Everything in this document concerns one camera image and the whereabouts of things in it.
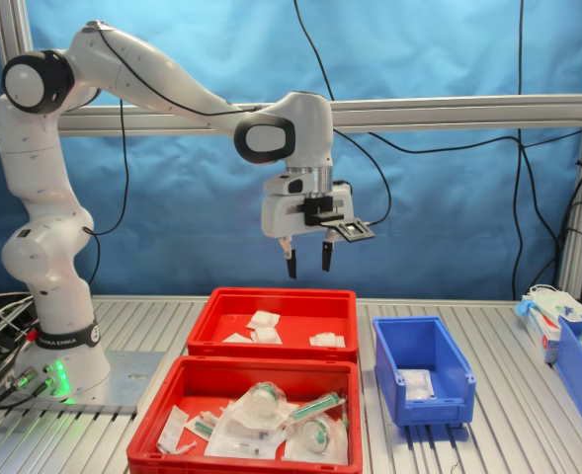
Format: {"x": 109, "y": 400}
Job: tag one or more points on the clear packet in blue bin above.
{"x": 414, "y": 377}

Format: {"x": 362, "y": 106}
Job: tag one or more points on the blue backdrop curtain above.
{"x": 419, "y": 222}

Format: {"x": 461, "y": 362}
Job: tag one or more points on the clear needle blister pack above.
{"x": 241, "y": 439}

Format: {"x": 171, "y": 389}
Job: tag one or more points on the aluminium frame beam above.
{"x": 443, "y": 113}

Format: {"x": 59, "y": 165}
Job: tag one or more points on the white printed paper packet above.
{"x": 172, "y": 428}

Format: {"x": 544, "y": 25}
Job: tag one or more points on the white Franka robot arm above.
{"x": 38, "y": 197}

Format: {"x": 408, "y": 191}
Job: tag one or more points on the white bandage pack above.
{"x": 267, "y": 337}
{"x": 263, "y": 319}
{"x": 326, "y": 340}
{"x": 236, "y": 339}
{"x": 420, "y": 393}

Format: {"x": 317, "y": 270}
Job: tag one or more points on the packed round filter green band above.
{"x": 315, "y": 437}
{"x": 262, "y": 402}

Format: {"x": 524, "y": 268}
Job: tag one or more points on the white cardboard supply box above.
{"x": 542, "y": 336}

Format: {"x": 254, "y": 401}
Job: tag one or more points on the blue face masks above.
{"x": 550, "y": 296}

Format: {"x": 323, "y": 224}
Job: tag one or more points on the packed green syringe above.
{"x": 204, "y": 425}
{"x": 317, "y": 406}

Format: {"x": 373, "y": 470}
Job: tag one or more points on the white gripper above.
{"x": 280, "y": 217}

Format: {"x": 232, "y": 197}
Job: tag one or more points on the clear syringe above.
{"x": 182, "y": 448}

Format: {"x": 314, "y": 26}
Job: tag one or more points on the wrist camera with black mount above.
{"x": 350, "y": 229}

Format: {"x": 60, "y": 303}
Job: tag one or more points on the red plastic crate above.
{"x": 196, "y": 375}
{"x": 231, "y": 296}

